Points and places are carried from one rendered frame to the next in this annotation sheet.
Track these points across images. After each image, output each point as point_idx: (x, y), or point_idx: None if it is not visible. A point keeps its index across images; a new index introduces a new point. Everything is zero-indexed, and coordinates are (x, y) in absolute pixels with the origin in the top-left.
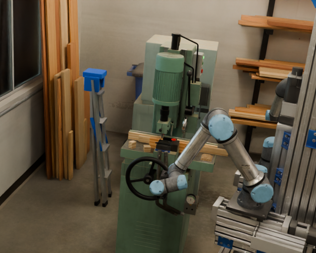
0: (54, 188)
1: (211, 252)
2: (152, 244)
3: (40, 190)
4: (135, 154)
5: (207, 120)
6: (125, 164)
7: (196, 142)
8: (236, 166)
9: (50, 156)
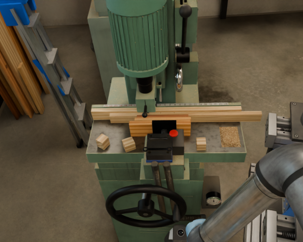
0: (27, 132)
1: (227, 187)
2: (163, 230)
3: (11, 139)
4: (112, 158)
5: (294, 202)
6: (101, 169)
7: (249, 213)
8: (218, 41)
9: (9, 95)
